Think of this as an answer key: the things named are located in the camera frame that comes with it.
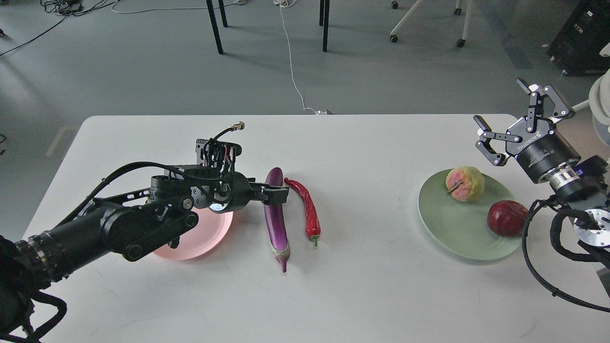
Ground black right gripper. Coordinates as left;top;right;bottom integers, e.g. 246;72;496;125
473;78;581;184

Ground red chili pepper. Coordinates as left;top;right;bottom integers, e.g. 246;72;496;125
284;178;322;247

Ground yellow green peach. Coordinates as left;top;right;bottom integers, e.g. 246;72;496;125
445;166;486;202

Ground black table legs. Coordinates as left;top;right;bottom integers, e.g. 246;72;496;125
205;0;330;55

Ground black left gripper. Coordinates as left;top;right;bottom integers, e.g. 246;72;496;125
209;173;289;213

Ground purple eggplant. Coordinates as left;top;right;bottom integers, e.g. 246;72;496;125
263;167;291;273

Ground white office chair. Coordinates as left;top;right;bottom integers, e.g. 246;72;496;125
573;70;610;146

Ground white chair base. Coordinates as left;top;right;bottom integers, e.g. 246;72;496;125
388;0;475;49

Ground pink plate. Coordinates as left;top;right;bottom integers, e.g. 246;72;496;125
153;209;234;261

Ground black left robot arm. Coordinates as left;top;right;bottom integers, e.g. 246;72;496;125
0;134;288;343

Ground green plate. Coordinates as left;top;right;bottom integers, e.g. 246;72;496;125
417;169;521;261

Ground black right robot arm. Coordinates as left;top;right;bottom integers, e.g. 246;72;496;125
473;78;609;312

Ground black floor cables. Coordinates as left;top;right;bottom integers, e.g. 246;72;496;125
0;0;124;57

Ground black equipment cart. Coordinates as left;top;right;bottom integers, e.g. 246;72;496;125
547;0;610;76

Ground white floor cable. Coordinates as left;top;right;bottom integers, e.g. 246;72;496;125
273;0;327;116

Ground dark red pomegranate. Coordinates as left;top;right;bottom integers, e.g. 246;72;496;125
487;200;528;237

